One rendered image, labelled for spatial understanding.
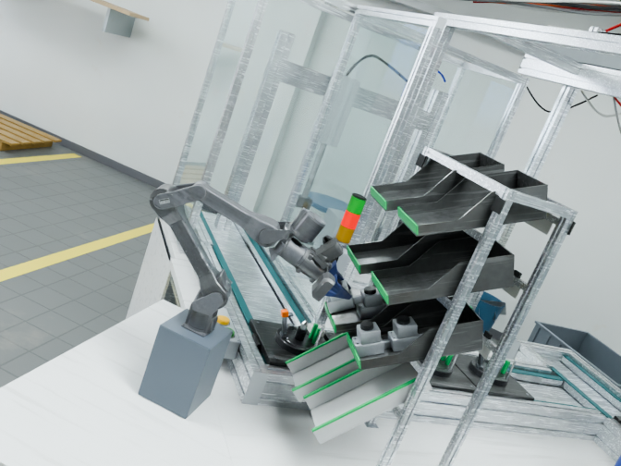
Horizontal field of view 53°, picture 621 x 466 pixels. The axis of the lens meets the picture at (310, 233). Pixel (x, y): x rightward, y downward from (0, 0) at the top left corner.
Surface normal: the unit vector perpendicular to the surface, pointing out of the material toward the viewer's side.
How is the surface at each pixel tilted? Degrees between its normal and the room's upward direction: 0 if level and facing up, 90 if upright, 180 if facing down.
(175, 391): 90
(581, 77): 90
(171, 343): 90
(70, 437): 0
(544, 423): 90
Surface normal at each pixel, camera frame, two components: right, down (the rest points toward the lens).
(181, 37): -0.28, 0.17
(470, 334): 0.16, 0.33
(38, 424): 0.34, -0.90
